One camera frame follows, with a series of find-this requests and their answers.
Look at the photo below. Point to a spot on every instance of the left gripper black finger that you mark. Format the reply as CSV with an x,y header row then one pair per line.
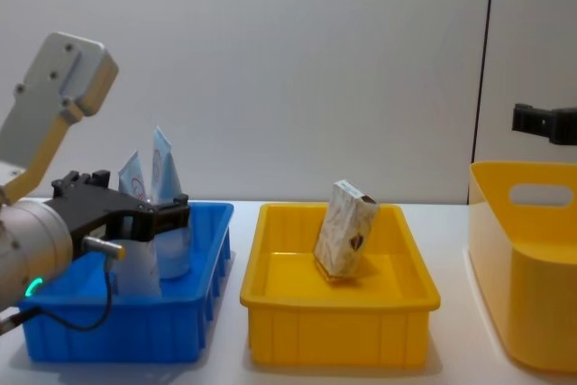
x,y
81,182
164,218

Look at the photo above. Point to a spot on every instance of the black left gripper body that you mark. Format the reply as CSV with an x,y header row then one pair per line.
x,y
90,209

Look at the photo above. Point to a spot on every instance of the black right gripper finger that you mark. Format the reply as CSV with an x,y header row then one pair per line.
x,y
559,125

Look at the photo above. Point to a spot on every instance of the short pale blue pouch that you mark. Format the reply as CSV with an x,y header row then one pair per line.
x,y
135,268

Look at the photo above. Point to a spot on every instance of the tall pale blue pouch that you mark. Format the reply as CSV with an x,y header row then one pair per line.
x,y
164,168

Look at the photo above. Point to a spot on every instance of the blue plastic bin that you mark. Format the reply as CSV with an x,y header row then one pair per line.
x,y
135,331

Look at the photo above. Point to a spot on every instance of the cream patterned carton box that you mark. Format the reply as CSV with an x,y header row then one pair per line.
x,y
342,231

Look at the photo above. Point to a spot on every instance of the shallow yellow plastic bin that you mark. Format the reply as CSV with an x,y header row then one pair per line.
x,y
333,331

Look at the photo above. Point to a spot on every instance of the left robot arm with camera housing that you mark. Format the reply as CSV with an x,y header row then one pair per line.
x,y
31,241

